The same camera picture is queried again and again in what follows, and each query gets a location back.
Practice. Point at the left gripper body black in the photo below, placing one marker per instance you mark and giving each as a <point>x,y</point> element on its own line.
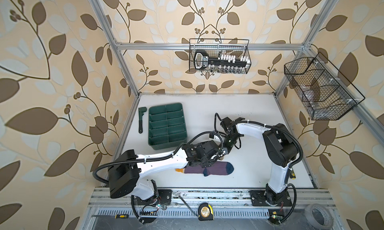
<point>207,161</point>

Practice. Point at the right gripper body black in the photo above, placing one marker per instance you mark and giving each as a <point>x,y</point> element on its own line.
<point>229,141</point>

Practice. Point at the purple striped sock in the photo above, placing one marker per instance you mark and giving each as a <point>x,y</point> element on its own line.
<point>218,169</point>

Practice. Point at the green divided organizer tray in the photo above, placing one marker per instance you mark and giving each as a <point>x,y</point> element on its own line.
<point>167,126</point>

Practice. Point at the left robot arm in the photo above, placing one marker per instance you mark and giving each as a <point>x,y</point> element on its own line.
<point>124,175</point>

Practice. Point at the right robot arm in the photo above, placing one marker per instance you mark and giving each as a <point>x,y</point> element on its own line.
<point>283,149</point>

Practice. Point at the clear tape roll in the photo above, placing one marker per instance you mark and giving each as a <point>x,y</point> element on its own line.
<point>319,217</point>

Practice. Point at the yellow black tape measure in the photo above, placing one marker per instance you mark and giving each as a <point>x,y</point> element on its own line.
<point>205,212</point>

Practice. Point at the yellow black screwdriver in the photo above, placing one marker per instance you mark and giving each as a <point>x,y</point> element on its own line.
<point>121,216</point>
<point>292,174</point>

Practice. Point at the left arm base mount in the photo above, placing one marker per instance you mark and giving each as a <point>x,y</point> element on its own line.
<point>156,198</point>

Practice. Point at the black socket set rail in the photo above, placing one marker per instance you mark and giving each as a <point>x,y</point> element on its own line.
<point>203,60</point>

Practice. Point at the wire basket back wall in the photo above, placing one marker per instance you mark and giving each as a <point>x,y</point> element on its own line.
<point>218,46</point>

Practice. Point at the wire basket wall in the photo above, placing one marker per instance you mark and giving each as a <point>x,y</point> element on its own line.
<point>325,91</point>
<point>218,46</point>

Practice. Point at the green handled tool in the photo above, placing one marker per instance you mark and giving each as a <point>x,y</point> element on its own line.
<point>141,112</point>

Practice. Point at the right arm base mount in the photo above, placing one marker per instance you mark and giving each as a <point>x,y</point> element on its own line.
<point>283,204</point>

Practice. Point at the wire basket right wall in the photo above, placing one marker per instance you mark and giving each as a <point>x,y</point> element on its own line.
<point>325,91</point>

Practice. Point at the aluminium frame rail front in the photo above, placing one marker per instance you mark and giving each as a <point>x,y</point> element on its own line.
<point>226,203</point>

